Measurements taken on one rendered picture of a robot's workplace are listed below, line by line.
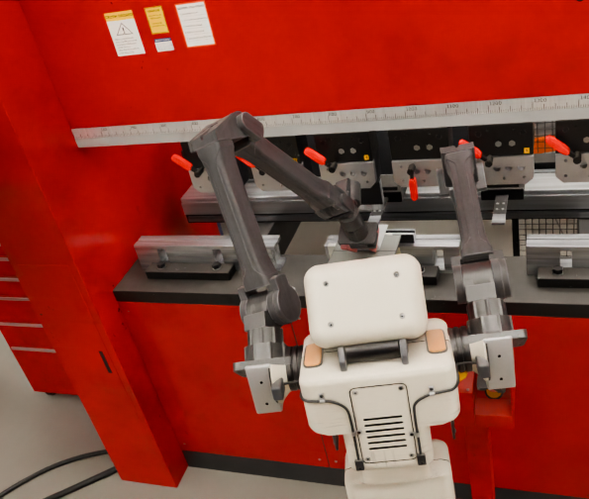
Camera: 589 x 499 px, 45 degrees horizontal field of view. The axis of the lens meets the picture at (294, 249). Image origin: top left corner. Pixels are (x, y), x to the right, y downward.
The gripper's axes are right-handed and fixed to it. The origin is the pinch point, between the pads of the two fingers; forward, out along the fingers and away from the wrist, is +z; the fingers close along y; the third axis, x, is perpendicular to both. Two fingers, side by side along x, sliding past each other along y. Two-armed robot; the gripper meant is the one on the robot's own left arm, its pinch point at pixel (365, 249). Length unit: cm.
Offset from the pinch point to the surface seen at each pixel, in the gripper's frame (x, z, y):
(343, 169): -15.2, -16.5, 4.1
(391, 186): -27.9, 11.9, -1.4
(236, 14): -35, -55, 24
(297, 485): 52, 87, 40
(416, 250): -4.2, 8.8, -12.1
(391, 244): -3.3, 3.2, -6.2
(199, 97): -26, -37, 41
